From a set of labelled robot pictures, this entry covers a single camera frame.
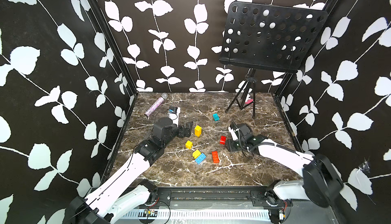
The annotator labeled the tall yellow lego brick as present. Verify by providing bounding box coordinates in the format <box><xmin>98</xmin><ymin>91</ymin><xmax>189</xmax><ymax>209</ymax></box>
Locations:
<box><xmin>194</xmin><ymin>125</ymin><xmax>202</xmax><ymax>137</ymax></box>

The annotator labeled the small red lego brick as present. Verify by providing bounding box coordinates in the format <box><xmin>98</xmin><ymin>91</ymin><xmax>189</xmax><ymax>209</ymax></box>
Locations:
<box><xmin>220</xmin><ymin>136</ymin><xmax>227</xmax><ymax>145</ymax></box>

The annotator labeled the long red lego brick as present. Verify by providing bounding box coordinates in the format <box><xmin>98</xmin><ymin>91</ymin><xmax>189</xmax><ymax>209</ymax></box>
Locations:
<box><xmin>212</xmin><ymin>151</ymin><xmax>220</xmax><ymax>164</ymax></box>

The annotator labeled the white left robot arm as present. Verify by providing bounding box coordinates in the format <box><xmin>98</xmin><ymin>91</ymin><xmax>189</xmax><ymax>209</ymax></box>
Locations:
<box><xmin>63</xmin><ymin>117</ymin><xmax>193</xmax><ymax>224</ymax></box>

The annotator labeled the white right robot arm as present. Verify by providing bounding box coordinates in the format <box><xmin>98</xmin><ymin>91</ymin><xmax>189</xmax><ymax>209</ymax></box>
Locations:
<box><xmin>225</xmin><ymin>135</ymin><xmax>344</xmax><ymax>208</ymax></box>

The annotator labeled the small yellow lego brick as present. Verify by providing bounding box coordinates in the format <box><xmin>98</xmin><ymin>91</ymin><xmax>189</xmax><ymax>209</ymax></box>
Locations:
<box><xmin>185</xmin><ymin>141</ymin><xmax>193</xmax><ymax>149</ymax></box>

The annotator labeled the yellow lego brick beside blue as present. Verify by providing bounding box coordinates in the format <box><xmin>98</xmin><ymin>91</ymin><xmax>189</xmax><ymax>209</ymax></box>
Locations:
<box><xmin>192</xmin><ymin>150</ymin><xmax>201</xmax><ymax>159</ymax></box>

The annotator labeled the light blue lego brick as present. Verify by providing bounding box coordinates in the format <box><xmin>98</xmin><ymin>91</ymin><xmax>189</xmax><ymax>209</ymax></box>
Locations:
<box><xmin>195</xmin><ymin>153</ymin><xmax>206</xmax><ymax>165</ymax></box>

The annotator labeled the teal lego brick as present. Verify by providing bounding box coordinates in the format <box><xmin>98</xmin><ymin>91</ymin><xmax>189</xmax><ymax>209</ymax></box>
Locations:
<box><xmin>212</xmin><ymin>113</ymin><xmax>220</xmax><ymax>121</ymax></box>

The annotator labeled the purple rhinestone microphone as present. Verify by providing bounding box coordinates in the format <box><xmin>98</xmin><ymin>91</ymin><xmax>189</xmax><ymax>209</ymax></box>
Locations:
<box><xmin>144</xmin><ymin>93</ymin><xmax>168</xmax><ymax>118</ymax></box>

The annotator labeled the pink object behind stand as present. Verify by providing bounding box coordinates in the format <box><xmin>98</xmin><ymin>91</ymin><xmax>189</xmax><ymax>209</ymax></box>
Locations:
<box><xmin>245</xmin><ymin>99</ymin><xmax>254</xmax><ymax>105</ymax></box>

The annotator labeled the white perforated strip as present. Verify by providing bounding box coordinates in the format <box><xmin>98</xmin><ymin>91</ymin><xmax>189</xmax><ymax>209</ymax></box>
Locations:
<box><xmin>121</xmin><ymin>209</ymin><xmax>270</xmax><ymax>222</ymax></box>

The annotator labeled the black perforated music stand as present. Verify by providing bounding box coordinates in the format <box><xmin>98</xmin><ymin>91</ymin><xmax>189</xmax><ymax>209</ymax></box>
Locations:
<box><xmin>219</xmin><ymin>1</ymin><xmax>328</xmax><ymax>110</ymax></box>

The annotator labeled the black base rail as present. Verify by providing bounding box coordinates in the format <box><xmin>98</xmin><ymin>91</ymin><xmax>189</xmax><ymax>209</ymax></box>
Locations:
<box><xmin>157</xmin><ymin>186</ymin><xmax>292</xmax><ymax>209</ymax></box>

